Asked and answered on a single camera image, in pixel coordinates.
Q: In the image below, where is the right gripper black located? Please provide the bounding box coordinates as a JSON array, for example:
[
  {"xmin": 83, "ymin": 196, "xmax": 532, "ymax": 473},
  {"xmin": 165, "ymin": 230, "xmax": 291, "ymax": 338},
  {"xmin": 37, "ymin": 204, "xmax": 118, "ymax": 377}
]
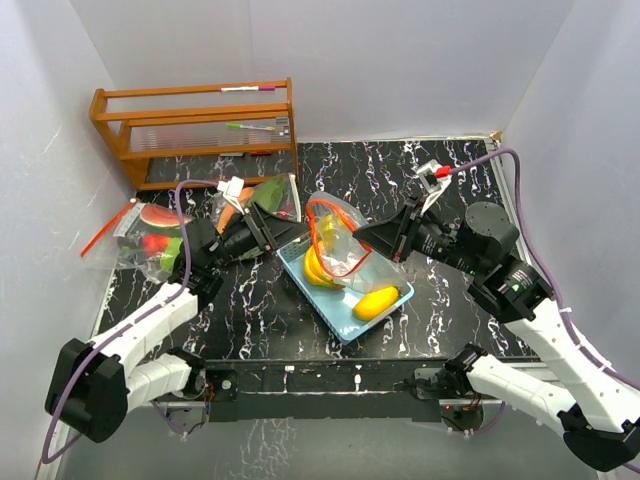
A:
[{"xmin": 353, "ymin": 194, "xmax": 484, "ymax": 277}]

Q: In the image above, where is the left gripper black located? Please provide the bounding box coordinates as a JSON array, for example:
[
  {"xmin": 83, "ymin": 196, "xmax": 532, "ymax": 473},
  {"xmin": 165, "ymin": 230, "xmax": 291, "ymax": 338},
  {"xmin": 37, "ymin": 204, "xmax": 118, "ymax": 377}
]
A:
[{"xmin": 208, "ymin": 202, "xmax": 310, "ymax": 271}]

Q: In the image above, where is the white dotted zip bag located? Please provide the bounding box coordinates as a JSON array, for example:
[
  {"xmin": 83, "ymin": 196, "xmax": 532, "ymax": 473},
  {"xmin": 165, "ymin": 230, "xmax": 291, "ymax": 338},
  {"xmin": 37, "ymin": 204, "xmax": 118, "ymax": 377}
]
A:
[{"xmin": 214, "ymin": 173, "xmax": 308, "ymax": 261}]

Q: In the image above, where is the clear bag orange zipper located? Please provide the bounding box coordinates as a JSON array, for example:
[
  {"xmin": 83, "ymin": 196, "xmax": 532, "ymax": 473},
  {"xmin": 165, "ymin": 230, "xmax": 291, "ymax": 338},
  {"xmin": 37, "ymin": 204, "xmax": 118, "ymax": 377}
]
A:
[
  {"xmin": 80, "ymin": 198, "xmax": 192, "ymax": 284},
  {"xmin": 305, "ymin": 191, "xmax": 405, "ymax": 294}
]

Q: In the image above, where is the yellow banana bunch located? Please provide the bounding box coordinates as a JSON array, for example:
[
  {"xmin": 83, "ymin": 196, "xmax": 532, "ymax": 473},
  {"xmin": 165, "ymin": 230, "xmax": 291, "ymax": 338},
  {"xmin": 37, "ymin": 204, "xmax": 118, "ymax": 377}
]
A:
[{"xmin": 303, "ymin": 214, "xmax": 344, "ymax": 290}]

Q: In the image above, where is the yellow mango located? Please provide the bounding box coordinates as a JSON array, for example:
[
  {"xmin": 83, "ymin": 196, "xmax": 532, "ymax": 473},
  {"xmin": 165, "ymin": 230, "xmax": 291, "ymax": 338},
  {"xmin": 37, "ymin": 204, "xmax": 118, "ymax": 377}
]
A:
[{"xmin": 352, "ymin": 286, "xmax": 399, "ymax": 322}]

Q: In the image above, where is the watermelon slice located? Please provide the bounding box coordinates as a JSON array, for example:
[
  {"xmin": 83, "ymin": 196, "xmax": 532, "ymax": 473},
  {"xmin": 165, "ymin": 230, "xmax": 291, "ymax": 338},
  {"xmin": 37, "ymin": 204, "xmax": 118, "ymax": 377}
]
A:
[{"xmin": 139, "ymin": 204, "xmax": 180, "ymax": 229}]

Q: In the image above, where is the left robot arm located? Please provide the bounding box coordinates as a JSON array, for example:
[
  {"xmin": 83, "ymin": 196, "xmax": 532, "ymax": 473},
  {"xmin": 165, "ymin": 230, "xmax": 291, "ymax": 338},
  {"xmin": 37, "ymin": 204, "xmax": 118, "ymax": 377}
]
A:
[{"xmin": 45, "ymin": 203, "xmax": 308, "ymax": 443}]

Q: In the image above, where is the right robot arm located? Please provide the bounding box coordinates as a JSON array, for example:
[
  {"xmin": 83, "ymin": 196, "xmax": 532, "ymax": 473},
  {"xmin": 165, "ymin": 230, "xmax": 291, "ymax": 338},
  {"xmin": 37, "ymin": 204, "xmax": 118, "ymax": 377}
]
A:
[{"xmin": 353, "ymin": 201, "xmax": 639, "ymax": 472}]

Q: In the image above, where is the light blue plastic basket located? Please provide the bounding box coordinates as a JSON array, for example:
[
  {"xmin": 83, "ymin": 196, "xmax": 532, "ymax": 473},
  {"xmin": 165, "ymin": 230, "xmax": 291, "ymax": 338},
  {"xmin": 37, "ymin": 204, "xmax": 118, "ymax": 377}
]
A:
[{"xmin": 277, "ymin": 236, "xmax": 414, "ymax": 345}]

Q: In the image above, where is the wooden shelf rack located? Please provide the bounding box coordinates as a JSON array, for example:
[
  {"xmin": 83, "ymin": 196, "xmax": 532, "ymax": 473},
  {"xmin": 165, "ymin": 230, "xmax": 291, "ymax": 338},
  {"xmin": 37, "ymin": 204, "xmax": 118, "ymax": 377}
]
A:
[{"xmin": 89, "ymin": 78, "xmax": 300, "ymax": 191}]

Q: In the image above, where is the green pen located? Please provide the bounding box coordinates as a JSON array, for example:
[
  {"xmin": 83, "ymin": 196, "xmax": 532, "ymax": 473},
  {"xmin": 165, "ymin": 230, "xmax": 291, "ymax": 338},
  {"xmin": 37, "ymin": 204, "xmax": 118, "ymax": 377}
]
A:
[{"xmin": 225, "ymin": 122, "xmax": 276, "ymax": 132}]

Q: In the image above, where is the pink white pen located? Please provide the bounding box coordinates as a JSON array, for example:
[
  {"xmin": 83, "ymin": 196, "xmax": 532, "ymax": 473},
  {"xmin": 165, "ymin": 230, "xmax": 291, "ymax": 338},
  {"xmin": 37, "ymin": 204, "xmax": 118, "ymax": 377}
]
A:
[{"xmin": 219, "ymin": 85, "xmax": 276, "ymax": 93}]

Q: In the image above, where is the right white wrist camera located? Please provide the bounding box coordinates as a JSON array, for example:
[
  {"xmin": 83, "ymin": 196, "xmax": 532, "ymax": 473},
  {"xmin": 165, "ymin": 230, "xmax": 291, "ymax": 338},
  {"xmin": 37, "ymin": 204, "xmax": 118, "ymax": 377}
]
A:
[{"xmin": 416, "ymin": 160, "xmax": 451, "ymax": 214}]

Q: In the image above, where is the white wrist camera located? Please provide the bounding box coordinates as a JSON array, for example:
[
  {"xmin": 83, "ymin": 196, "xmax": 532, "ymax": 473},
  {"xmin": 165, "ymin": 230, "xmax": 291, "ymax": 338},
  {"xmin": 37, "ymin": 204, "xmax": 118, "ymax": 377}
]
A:
[
  {"xmin": 416, "ymin": 160, "xmax": 451, "ymax": 214},
  {"xmin": 217, "ymin": 176, "xmax": 244, "ymax": 213}
]

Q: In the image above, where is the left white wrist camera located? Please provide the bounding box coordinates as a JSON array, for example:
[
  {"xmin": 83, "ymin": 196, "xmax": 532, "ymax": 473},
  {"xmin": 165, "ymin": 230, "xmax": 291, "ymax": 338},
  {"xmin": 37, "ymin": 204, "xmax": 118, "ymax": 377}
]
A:
[{"xmin": 217, "ymin": 176, "xmax": 244, "ymax": 213}]

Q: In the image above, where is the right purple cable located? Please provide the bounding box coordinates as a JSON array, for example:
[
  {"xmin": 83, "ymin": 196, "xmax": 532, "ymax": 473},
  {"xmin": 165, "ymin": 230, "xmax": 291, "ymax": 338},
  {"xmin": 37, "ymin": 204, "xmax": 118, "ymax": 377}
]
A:
[{"xmin": 439, "ymin": 148, "xmax": 640, "ymax": 437}]

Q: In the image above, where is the purple cable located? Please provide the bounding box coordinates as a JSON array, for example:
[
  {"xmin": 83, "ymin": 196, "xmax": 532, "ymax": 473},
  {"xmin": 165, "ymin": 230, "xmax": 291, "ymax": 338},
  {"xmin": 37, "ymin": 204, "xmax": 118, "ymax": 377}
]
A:
[
  {"xmin": 39, "ymin": 179, "xmax": 226, "ymax": 466},
  {"xmin": 439, "ymin": 148, "xmax": 640, "ymax": 437}
]

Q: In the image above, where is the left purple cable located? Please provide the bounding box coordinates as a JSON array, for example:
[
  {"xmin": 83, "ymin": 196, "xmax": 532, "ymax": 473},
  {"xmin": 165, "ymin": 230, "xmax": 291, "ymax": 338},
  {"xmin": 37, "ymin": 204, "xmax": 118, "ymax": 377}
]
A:
[{"xmin": 39, "ymin": 179, "xmax": 226, "ymax": 466}]

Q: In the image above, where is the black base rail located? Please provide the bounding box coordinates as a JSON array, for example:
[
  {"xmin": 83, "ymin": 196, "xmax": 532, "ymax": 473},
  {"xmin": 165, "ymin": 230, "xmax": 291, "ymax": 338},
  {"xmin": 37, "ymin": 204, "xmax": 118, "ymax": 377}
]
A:
[{"xmin": 149, "ymin": 357, "xmax": 506, "ymax": 424}]

